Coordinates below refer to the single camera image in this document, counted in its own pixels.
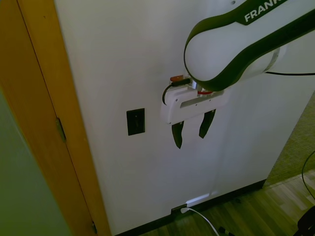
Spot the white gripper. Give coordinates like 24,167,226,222
159,86,230,149

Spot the black baseboard strip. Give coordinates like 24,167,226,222
114,178,267,236

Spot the green door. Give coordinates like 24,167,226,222
0,86,73,236

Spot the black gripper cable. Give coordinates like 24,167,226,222
161,78,190,106

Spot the black wall light switch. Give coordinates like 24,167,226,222
126,108,146,136

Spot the black wall outlet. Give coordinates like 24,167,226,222
170,204,188,215

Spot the white power cable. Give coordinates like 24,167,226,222
180,206,221,236

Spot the black thin cable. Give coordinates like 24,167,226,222
265,70,315,76

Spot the black looped cable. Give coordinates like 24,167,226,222
301,149,315,197

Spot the wooden door frame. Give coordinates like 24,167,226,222
0,0,112,236

